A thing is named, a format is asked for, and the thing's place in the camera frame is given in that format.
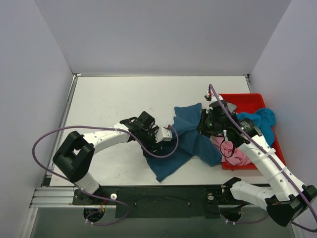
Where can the grey t shirt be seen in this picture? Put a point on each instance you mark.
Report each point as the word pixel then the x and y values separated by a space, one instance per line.
pixel 231 107

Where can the dark blue t shirt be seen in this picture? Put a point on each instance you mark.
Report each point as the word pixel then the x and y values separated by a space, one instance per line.
pixel 187 142

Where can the aluminium front rail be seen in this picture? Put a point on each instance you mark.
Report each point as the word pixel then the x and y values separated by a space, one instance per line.
pixel 45 197

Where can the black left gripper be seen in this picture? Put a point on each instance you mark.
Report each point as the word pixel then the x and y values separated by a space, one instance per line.
pixel 150 143

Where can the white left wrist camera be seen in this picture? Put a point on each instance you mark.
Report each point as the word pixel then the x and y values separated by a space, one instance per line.
pixel 163 134

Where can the pink t shirt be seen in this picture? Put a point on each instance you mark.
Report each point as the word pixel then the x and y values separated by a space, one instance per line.
pixel 229 155

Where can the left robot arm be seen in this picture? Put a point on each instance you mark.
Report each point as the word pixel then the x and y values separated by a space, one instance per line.
pixel 75 154

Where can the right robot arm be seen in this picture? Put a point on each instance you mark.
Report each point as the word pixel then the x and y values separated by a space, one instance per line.
pixel 287 196

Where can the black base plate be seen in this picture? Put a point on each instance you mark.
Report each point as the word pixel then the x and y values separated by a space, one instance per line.
pixel 176 210

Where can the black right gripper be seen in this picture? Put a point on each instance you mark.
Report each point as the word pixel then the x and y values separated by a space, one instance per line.
pixel 203 123

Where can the red plastic bin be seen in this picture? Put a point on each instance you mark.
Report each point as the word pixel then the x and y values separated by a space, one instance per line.
pixel 249 103

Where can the bright blue t shirt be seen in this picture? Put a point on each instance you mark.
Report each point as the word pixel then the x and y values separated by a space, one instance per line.
pixel 264 119

